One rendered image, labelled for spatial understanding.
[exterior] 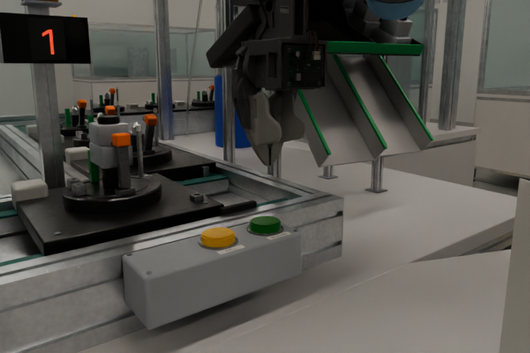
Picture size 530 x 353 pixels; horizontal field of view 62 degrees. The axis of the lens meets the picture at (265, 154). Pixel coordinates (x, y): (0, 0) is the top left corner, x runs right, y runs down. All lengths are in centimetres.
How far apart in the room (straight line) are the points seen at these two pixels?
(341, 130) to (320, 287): 34
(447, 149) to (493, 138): 263
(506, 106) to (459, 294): 416
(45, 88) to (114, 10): 1099
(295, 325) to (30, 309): 29
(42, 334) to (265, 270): 25
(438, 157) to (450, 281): 151
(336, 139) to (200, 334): 46
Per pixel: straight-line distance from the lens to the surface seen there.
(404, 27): 95
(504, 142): 482
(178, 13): 1239
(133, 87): 962
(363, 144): 88
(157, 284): 48
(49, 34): 75
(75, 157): 102
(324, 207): 69
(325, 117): 88
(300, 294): 63
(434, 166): 218
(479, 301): 68
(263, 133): 52
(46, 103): 80
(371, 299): 64
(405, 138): 99
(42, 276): 51
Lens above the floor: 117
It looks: 11 degrees down
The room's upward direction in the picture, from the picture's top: straight up
